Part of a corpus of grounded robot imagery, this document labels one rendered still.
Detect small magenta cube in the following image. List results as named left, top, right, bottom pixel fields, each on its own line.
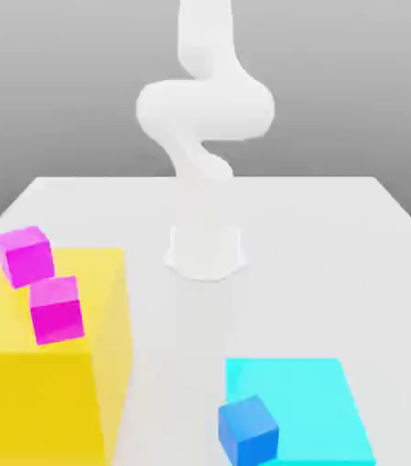
left=29, top=275, right=85, bottom=346
left=0, top=225, right=56, bottom=290

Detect small blue cube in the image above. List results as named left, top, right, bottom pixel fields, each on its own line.
left=217, top=394, right=280, bottom=466

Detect large cyan box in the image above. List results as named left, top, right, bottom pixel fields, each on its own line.
left=225, top=357, right=378, bottom=466

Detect large yellow box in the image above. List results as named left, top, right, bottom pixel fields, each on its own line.
left=0, top=248, right=135, bottom=466

